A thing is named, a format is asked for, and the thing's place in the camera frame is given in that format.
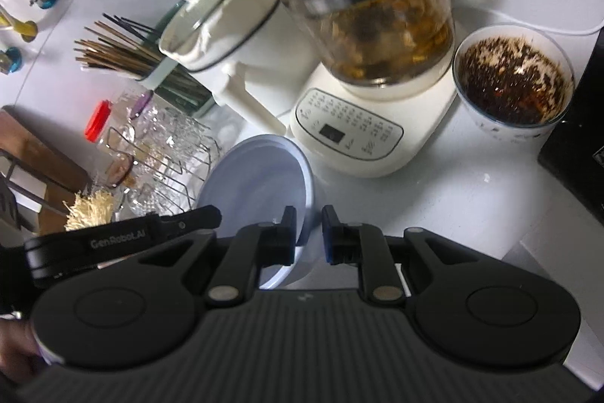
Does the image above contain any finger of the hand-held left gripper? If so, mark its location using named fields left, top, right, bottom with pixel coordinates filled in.
left=158, top=205, right=222, bottom=235

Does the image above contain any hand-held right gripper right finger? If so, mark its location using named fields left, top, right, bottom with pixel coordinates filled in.
left=321, top=205, right=477, bottom=304

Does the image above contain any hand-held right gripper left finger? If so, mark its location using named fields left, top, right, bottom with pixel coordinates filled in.
left=137, top=205, right=299, bottom=307

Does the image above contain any person's left hand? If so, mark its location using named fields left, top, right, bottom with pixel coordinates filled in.
left=0, top=318, right=63, bottom=385

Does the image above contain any black dish rack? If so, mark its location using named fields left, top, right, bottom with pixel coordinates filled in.
left=0, top=148, right=62, bottom=234

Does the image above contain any cream kettle base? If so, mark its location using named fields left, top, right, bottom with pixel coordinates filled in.
left=289, top=49, right=461, bottom=178

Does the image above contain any wooden cutting board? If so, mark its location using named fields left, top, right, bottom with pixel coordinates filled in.
left=0, top=105, right=92, bottom=234

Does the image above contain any pale green chopstick holder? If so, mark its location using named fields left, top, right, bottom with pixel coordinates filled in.
left=142, top=0, right=213, bottom=118

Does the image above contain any red-lidded plastic jar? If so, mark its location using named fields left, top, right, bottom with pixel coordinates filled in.
left=85, top=100, right=137, bottom=149

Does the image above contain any bundle of chopsticks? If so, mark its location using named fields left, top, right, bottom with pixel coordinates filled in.
left=73, top=12, right=163, bottom=80

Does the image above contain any white electric cooking pot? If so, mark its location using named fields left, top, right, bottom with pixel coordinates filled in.
left=158, top=0, right=288, bottom=137

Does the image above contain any glass pot lid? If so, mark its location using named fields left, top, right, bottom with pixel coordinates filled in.
left=160, top=0, right=265, bottom=54

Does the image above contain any bowl of tea leaves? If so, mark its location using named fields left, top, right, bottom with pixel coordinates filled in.
left=452, top=25, right=575, bottom=137

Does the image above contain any black box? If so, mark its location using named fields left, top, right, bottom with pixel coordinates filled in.
left=538, top=25, right=604, bottom=215

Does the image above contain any wire cup rack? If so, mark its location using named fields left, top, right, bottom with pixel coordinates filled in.
left=101, top=120, right=222, bottom=219

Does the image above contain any wire rack with glasses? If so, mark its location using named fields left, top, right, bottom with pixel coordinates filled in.
left=94, top=86, right=222, bottom=219

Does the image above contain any yellow gas hose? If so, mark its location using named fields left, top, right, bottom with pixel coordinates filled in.
left=0, top=9, right=39, bottom=41

